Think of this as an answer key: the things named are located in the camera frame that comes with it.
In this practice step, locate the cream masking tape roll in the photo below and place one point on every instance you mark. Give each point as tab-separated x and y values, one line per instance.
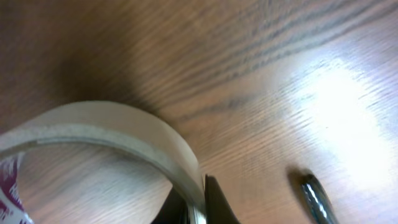
121	127

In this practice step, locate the blue pen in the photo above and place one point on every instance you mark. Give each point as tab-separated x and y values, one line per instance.
317	201

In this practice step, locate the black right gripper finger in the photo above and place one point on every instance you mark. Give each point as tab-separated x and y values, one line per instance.
177	211

